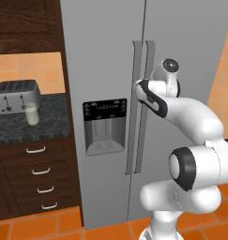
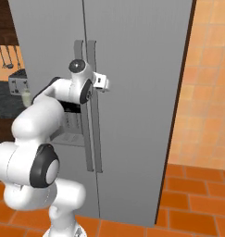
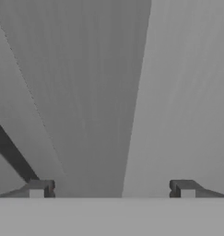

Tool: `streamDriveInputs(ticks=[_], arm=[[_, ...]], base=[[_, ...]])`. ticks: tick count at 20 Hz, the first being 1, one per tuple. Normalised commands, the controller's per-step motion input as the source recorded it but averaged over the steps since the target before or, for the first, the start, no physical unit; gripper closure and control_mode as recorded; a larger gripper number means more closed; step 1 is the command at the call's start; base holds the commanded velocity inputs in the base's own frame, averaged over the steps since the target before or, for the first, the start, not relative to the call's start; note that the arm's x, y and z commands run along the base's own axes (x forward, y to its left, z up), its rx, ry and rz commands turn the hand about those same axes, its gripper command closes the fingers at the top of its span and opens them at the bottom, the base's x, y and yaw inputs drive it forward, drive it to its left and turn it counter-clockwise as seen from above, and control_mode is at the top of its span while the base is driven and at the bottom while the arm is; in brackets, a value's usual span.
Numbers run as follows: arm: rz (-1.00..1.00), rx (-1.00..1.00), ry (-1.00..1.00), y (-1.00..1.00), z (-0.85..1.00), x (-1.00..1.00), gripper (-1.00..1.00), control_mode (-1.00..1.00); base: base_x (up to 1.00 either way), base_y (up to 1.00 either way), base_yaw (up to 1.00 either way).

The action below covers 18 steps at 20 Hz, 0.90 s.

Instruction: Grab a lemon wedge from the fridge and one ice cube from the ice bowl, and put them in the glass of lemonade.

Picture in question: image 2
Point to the plain grey fridge door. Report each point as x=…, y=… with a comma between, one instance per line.
x=138, y=102

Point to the hanging dark kitchen tool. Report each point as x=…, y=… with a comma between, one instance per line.
x=18, y=60

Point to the dark wood wall cupboard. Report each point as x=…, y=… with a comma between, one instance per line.
x=3, y=21

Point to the dark wood base cupboard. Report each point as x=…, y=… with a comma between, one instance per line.
x=1, y=128

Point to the grey fridge door with dispenser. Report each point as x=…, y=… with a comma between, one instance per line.
x=52, y=37

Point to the pale glass of lemonade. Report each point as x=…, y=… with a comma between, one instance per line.
x=26, y=98

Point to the silver toaster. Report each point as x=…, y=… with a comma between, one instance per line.
x=17, y=81

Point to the hanging dark spoon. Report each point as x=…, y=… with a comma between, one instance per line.
x=4, y=63

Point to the hanging dark ladle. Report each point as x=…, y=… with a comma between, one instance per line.
x=9, y=64

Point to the dark fridge casing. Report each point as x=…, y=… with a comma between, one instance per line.
x=178, y=92

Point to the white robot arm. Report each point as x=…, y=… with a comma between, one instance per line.
x=36, y=120

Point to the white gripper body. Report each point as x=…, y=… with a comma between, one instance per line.
x=105, y=84

